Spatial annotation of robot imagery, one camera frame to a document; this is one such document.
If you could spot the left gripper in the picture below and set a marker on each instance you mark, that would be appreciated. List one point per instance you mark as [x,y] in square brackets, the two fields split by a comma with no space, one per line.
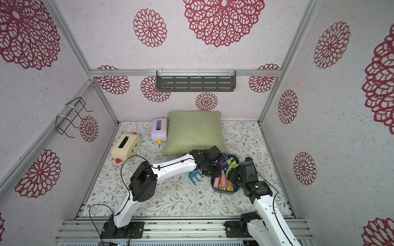
[217,173]

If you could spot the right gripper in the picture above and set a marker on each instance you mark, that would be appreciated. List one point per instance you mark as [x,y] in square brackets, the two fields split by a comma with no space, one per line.
[237,177]

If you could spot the purple rake pink handle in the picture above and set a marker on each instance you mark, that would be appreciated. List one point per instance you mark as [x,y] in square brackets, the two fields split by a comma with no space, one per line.
[223,180]

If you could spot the lime rake wooden handle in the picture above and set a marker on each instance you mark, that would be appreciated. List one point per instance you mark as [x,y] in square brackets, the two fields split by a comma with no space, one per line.
[231,165]

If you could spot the blue tool yellow handle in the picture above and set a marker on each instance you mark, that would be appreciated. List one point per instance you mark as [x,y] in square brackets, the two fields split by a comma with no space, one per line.
[195,176]

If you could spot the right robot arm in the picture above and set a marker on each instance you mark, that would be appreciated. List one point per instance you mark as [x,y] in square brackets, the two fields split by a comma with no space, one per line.
[266,224]

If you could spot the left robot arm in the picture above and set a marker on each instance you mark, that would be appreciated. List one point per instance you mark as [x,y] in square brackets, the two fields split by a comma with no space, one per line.
[147,176]

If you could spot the teal storage box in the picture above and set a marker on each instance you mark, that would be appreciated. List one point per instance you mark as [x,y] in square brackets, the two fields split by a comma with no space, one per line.
[231,187]

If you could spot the lilac tissue box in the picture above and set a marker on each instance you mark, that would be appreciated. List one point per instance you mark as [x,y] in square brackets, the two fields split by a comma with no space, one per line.
[159,129]

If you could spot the cream tissue box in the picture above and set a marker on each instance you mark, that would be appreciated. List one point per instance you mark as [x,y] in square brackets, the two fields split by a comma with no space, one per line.
[126,147]

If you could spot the green pillow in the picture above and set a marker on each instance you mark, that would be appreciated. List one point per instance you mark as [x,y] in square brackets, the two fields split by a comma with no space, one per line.
[193,130]

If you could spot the grey wall shelf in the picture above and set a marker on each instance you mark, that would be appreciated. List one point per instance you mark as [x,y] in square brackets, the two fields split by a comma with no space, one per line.
[182,81]

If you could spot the black wire rack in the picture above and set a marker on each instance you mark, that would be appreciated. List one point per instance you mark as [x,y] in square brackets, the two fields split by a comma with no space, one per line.
[74,108]

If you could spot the metal base rail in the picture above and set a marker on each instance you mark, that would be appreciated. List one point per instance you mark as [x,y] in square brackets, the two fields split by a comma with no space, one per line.
[152,229]

